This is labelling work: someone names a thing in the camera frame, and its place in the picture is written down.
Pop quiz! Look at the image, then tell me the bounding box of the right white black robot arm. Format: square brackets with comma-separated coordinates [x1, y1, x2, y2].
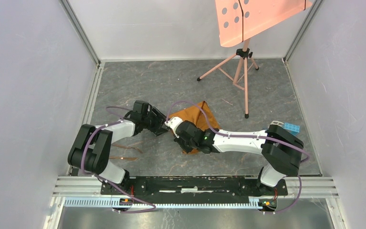
[166, 117, 304, 195]

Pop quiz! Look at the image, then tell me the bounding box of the pink music stand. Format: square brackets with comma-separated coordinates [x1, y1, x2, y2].
[197, 0, 312, 118]

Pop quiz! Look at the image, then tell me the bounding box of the orange cloth napkin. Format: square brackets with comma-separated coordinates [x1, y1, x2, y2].
[168, 101, 222, 155]

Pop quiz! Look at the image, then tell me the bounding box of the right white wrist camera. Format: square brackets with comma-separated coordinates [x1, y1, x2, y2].
[165, 117, 183, 138]

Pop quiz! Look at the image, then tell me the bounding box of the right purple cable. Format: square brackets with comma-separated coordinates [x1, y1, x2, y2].
[165, 101, 311, 216]

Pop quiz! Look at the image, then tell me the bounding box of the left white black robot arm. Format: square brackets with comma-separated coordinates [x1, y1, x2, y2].
[67, 100, 168, 194]

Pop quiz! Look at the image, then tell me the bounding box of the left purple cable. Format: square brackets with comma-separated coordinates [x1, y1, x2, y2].
[80, 106, 157, 214]

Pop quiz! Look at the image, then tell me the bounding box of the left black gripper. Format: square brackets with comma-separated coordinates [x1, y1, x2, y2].
[142, 107, 170, 137]

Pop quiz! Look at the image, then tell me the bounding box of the blue toy brick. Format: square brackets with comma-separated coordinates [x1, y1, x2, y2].
[283, 123, 300, 136]

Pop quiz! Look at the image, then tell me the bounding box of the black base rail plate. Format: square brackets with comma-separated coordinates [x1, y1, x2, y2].
[101, 176, 288, 205]

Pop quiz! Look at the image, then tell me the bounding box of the purple cable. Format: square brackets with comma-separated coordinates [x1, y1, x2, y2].
[165, 101, 311, 216]
[80, 106, 157, 214]

